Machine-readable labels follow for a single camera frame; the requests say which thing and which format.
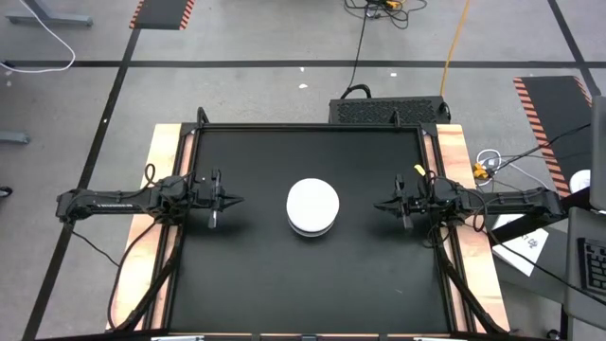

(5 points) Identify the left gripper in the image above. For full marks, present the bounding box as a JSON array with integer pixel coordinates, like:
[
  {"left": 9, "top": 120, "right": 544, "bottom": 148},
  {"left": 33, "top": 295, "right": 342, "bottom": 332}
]
[{"left": 191, "top": 169, "right": 245, "bottom": 229}]

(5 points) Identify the white cup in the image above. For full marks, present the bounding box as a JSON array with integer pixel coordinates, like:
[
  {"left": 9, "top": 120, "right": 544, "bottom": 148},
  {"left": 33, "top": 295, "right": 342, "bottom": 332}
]
[{"left": 569, "top": 169, "right": 593, "bottom": 194}]

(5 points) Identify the black cable bundle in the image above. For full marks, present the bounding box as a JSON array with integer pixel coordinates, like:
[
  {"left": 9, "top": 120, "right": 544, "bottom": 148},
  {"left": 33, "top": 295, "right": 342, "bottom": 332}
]
[{"left": 344, "top": 0, "right": 427, "bottom": 29}]

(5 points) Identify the black aluminium table frame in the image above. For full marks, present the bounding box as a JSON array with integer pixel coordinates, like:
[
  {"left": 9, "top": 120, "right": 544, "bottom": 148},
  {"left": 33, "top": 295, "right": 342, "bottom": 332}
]
[{"left": 107, "top": 106, "right": 511, "bottom": 338}]

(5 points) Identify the grey stand foot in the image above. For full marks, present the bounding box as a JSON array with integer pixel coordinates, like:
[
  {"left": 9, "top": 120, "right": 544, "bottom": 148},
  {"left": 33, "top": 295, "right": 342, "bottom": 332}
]
[
  {"left": 0, "top": 131, "right": 31, "bottom": 145},
  {"left": 5, "top": 0, "right": 95, "bottom": 28}
]

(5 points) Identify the white coiled cable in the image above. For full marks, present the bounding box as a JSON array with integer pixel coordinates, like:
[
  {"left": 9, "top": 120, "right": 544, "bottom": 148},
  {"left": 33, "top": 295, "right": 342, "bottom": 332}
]
[{"left": 475, "top": 148, "right": 562, "bottom": 200}]

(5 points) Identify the black hazard-striped floor mat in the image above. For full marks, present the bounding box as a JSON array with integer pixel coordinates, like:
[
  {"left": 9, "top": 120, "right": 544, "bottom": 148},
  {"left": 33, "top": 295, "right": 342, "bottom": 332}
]
[
  {"left": 128, "top": 0, "right": 196, "bottom": 31},
  {"left": 512, "top": 75, "right": 594, "bottom": 199}
]

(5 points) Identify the grey desk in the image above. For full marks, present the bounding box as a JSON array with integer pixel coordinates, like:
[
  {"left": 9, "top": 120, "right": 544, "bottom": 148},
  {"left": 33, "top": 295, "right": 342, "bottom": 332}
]
[{"left": 562, "top": 206, "right": 606, "bottom": 341}]

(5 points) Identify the yellow extension cable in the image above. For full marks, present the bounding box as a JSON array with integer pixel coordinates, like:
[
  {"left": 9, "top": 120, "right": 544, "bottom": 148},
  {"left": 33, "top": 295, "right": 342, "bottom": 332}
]
[{"left": 439, "top": 0, "right": 472, "bottom": 97}]

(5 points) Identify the white paper sheet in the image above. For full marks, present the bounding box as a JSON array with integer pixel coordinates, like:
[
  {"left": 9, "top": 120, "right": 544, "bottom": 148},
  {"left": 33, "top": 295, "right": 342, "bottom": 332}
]
[{"left": 490, "top": 213, "right": 550, "bottom": 278}]

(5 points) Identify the medium white bowl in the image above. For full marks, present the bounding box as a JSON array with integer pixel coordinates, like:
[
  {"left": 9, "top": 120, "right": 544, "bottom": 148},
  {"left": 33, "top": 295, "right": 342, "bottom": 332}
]
[{"left": 288, "top": 220, "right": 338, "bottom": 234}]

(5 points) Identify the black power cable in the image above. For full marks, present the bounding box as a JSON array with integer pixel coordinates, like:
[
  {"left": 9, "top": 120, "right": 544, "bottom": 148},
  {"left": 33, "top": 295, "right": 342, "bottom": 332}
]
[{"left": 340, "top": 4, "right": 371, "bottom": 99}]

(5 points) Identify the grey monitor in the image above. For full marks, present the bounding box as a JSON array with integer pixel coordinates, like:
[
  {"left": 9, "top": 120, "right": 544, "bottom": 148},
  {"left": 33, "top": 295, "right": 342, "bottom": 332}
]
[{"left": 590, "top": 94, "right": 606, "bottom": 212}]

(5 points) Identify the black keyboard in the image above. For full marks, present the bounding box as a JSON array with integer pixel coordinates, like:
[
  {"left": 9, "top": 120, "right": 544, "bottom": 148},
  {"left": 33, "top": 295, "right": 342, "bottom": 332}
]
[{"left": 577, "top": 236, "right": 606, "bottom": 297}]

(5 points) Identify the black computer tower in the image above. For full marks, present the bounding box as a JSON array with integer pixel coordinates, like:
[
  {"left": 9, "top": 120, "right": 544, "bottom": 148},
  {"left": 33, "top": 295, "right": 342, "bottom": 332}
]
[{"left": 329, "top": 96, "right": 451, "bottom": 125}]

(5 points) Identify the thin black cable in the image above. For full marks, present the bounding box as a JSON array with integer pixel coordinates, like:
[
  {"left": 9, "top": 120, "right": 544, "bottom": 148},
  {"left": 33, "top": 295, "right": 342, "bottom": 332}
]
[{"left": 491, "top": 122, "right": 592, "bottom": 171}]

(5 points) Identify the large white bowl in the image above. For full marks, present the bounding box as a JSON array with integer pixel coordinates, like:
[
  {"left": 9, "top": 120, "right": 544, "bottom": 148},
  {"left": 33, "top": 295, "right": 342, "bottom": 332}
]
[{"left": 285, "top": 177, "right": 341, "bottom": 227}]

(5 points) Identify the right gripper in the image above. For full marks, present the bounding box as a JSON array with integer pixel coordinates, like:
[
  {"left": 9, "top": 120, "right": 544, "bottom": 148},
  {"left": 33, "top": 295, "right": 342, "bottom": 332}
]
[{"left": 373, "top": 174, "right": 444, "bottom": 232}]

